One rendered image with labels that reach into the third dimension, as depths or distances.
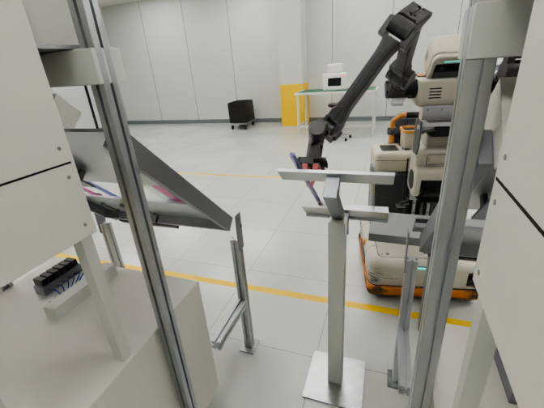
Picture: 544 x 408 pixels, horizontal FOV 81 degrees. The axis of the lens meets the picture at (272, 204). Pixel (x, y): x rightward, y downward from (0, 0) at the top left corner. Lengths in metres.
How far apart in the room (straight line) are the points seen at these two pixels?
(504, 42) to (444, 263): 0.37
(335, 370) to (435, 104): 1.28
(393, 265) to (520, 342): 1.53
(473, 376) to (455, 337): 0.39
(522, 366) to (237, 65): 8.29
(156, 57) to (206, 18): 1.77
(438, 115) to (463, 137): 1.11
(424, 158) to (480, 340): 1.25
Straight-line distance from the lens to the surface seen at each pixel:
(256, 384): 1.66
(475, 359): 0.64
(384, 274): 1.94
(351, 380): 1.66
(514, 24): 0.57
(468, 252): 1.28
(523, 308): 0.41
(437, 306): 0.75
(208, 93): 8.91
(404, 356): 1.38
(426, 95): 1.69
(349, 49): 7.76
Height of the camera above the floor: 1.32
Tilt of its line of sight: 24 degrees down
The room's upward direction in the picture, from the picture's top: 4 degrees counter-clockwise
